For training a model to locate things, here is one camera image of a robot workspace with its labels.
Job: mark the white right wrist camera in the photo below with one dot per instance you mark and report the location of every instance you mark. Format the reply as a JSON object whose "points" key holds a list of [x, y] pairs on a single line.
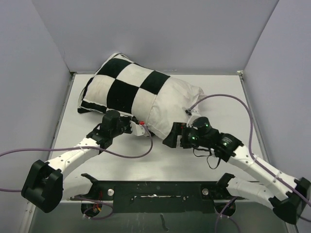
{"points": [[192, 116]]}

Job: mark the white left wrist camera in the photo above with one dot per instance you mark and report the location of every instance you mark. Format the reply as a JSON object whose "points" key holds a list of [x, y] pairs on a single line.
{"points": [[137, 128]]}

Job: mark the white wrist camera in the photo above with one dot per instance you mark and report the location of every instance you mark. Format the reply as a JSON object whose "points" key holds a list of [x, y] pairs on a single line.
{"points": [[192, 116], [137, 128]]}

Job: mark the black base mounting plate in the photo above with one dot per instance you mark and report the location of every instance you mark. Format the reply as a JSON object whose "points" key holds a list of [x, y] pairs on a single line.
{"points": [[160, 196]]}

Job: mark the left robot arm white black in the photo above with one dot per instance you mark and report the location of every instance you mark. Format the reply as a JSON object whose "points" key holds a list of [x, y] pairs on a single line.
{"points": [[44, 183]]}

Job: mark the black white checkered pillowcase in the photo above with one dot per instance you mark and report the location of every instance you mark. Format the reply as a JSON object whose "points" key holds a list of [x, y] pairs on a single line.
{"points": [[122, 85]]}

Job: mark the aluminium frame rail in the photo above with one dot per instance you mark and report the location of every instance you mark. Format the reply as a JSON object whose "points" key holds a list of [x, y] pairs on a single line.
{"points": [[258, 146]]}

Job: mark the white pillow insert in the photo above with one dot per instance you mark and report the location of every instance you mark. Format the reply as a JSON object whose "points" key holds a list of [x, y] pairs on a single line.
{"points": [[160, 111]]}

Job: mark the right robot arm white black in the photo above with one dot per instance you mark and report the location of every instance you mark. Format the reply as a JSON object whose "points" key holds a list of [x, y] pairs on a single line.
{"points": [[286, 195]]}

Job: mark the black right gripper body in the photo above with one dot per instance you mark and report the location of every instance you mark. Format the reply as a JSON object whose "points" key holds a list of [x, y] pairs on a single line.
{"points": [[189, 137]]}

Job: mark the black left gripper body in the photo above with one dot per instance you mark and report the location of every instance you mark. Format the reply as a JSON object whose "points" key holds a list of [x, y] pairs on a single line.
{"points": [[125, 125]]}

